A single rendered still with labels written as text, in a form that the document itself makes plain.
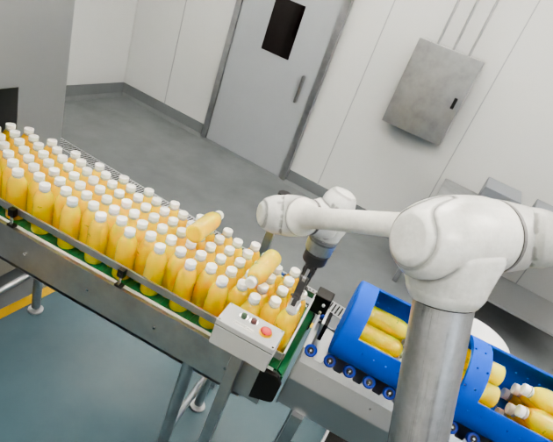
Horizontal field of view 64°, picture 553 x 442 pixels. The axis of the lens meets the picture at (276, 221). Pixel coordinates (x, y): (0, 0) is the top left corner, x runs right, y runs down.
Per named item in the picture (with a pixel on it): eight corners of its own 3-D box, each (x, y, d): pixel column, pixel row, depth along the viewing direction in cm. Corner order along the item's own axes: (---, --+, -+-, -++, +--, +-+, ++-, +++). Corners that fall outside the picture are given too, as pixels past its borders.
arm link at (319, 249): (341, 236, 136) (334, 252, 139) (315, 224, 137) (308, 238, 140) (335, 248, 128) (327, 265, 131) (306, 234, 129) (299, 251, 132)
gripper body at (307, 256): (326, 262, 131) (314, 286, 135) (332, 250, 138) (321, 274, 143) (303, 251, 132) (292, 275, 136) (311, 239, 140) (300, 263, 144)
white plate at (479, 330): (484, 317, 202) (483, 318, 203) (434, 310, 193) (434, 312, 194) (524, 365, 180) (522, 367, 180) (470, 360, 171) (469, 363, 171)
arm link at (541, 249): (495, 200, 91) (449, 197, 84) (593, 203, 75) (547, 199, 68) (491, 264, 91) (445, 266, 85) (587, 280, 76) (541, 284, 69)
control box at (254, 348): (263, 373, 137) (274, 350, 132) (208, 341, 140) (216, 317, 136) (275, 352, 146) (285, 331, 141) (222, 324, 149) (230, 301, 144)
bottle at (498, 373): (491, 383, 151) (439, 356, 154) (500, 364, 151) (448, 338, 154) (499, 388, 144) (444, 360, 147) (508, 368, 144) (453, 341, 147)
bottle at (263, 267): (283, 265, 166) (264, 289, 150) (267, 267, 169) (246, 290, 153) (278, 248, 164) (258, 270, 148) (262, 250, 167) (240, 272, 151)
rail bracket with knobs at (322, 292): (320, 323, 183) (330, 304, 178) (305, 314, 184) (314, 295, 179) (326, 310, 191) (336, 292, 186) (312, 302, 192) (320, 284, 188)
